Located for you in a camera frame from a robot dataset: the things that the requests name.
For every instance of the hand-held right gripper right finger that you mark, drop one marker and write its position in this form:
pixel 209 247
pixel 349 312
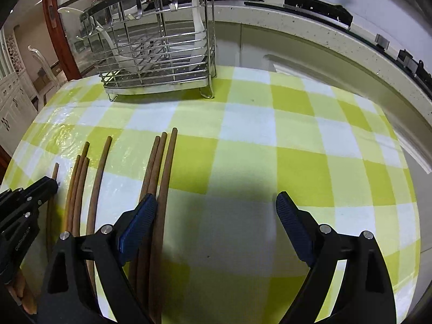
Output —
pixel 293 229

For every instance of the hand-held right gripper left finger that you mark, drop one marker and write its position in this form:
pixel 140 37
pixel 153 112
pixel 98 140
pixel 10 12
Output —
pixel 140 226

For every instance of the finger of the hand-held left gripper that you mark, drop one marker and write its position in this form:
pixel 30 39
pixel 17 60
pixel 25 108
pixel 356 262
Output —
pixel 44 187

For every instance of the group of wooden chopsticks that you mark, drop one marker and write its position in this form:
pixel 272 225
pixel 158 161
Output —
pixel 101 172

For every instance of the person's left hand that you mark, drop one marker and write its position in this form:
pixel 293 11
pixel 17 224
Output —
pixel 25 292

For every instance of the yellow-green checked tablecloth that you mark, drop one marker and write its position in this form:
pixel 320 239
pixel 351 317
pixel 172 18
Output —
pixel 236 175

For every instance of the white cupboard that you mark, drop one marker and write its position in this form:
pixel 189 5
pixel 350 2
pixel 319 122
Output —
pixel 13 108

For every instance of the white dining chair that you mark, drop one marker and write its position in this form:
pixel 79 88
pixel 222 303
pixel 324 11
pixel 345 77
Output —
pixel 42 65

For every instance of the white lattice partition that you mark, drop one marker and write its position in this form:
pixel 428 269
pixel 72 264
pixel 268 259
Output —
pixel 10 50

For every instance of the black gas stove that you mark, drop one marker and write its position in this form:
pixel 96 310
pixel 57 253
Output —
pixel 317 6

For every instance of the red wooden door frame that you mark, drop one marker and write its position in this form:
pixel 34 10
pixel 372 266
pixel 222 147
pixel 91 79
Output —
pixel 50 23

